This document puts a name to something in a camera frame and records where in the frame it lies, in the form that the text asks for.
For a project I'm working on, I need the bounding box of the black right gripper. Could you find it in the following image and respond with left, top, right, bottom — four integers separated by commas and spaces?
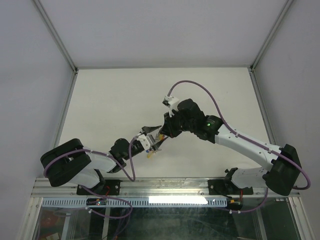
159, 109, 195, 139

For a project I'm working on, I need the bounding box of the yellow key tag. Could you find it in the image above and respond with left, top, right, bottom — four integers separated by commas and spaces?
146, 151, 156, 159

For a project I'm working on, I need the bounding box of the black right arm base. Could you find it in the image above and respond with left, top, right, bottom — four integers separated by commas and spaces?
207, 179, 241, 199

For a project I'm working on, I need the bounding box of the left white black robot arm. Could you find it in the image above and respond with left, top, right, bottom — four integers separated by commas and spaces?
40, 125, 168, 195

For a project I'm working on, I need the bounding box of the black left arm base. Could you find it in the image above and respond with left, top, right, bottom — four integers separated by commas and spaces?
89, 178, 122, 196

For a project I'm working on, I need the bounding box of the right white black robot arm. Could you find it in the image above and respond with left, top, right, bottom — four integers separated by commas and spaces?
160, 96, 301, 196

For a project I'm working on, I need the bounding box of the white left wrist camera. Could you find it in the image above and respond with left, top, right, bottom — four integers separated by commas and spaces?
136, 134, 154, 151

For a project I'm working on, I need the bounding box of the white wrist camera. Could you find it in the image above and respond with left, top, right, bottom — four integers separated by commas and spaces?
136, 134, 154, 151
162, 95, 180, 117

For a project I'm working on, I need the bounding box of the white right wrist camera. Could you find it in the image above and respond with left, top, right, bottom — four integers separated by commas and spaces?
162, 95, 180, 117

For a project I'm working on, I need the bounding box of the aluminium front rail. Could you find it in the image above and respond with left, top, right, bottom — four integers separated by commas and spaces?
31, 176, 301, 200

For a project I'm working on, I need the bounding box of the perforated grey cable duct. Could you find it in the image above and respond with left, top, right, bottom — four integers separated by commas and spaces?
42, 196, 228, 208

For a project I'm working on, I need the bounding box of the left aluminium frame post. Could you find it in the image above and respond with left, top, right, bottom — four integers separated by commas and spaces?
31, 0, 78, 73

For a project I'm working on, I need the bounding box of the aluminium frame post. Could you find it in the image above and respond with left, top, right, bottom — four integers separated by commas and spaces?
31, 0, 78, 73
250, 0, 296, 72

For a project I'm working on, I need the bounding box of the right aluminium frame post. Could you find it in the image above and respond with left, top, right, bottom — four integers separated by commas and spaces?
250, 0, 296, 72

